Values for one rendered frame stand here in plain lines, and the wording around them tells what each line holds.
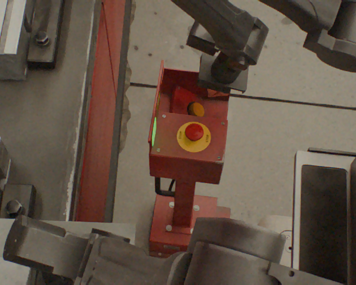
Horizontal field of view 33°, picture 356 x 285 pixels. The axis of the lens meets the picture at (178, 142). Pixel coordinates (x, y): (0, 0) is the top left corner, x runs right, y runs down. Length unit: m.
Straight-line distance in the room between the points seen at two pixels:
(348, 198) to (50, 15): 0.71
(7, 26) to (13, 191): 0.33
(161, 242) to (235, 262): 1.56
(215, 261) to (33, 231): 0.42
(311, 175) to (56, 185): 0.47
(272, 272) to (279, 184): 1.80
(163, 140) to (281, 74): 1.12
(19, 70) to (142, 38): 1.20
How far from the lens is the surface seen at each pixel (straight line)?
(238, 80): 1.23
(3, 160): 1.13
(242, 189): 2.08
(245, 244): 0.33
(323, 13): 0.84
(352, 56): 0.85
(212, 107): 1.40
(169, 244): 1.88
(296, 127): 2.22
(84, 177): 1.28
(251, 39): 1.07
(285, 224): 1.76
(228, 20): 1.01
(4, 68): 1.23
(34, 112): 1.22
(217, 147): 1.27
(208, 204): 1.92
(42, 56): 1.25
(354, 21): 0.86
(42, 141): 1.19
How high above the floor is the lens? 1.92
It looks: 64 degrees down
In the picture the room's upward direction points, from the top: 3 degrees clockwise
